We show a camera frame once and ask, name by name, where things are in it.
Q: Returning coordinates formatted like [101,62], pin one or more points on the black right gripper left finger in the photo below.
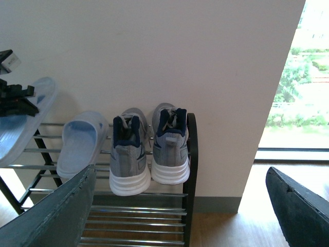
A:
[58,219]

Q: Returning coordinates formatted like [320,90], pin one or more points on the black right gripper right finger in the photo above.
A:
[301,213]

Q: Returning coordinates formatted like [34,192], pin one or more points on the dark grey window frame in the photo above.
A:
[292,155]

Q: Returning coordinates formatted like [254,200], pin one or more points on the grey knit sneaker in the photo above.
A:
[129,173]
[170,163]

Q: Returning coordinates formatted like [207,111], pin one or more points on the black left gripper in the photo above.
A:
[14,99]

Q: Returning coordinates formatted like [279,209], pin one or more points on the light blue slipper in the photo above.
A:
[83,138]
[17,130]

